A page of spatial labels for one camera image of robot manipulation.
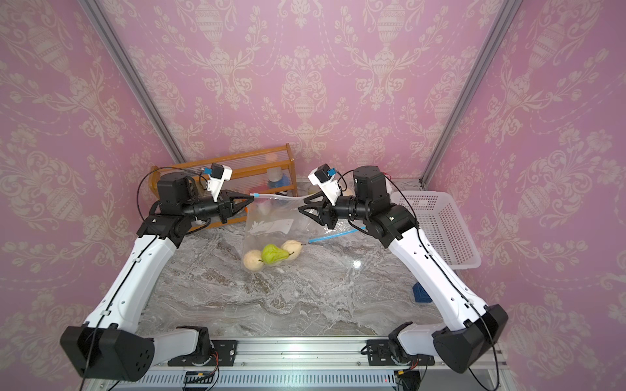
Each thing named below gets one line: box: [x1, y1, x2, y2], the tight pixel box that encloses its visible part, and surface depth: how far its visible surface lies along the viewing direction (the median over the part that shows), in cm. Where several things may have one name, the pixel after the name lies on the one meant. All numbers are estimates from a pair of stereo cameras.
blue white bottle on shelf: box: [267, 166, 291, 197], surface depth 104 cm
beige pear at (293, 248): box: [280, 239, 304, 260], surface depth 89 cm
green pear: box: [261, 243, 290, 265], surface depth 84 cm
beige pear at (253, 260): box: [242, 249, 265, 272], surface depth 85 cm
